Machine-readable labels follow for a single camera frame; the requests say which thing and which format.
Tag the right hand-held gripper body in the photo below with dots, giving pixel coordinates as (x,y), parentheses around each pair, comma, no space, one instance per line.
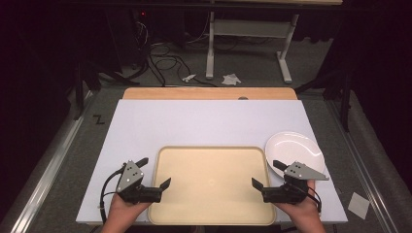
(299,173)

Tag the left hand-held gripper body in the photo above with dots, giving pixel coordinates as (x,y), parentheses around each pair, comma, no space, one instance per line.
(129,177)

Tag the person's left hand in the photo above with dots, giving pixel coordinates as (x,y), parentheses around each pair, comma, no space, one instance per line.
(124,212)

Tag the person's right hand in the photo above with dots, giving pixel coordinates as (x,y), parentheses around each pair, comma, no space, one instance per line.
(302,212)

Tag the white round plate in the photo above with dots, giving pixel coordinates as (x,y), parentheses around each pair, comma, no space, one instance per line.
(294,150)

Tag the beige plastic tray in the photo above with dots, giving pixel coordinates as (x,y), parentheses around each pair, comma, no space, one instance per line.
(210,184)

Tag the square white paper sheet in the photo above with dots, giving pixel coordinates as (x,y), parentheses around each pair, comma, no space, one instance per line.
(359,205)

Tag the white board table cover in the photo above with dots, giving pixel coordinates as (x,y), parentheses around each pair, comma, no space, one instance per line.
(200,124)

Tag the black metal stand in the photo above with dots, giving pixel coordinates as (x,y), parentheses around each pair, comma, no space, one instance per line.
(81,90)
(345,97)

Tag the wooden table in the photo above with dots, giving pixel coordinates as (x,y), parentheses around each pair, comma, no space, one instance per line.
(207,93)

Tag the small white paper scrap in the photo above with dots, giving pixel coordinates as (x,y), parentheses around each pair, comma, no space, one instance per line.
(188,77)

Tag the crumpled white paper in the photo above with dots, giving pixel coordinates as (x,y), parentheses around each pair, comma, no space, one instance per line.
(231,79)

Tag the dark box with red light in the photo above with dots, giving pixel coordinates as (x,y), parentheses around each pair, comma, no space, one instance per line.
(142,19)

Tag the metal floor rail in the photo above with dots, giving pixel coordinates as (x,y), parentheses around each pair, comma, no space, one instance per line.
(362,161)
(45,178)

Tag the white metal desk frame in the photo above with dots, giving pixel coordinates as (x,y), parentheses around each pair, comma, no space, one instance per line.
(249,28)

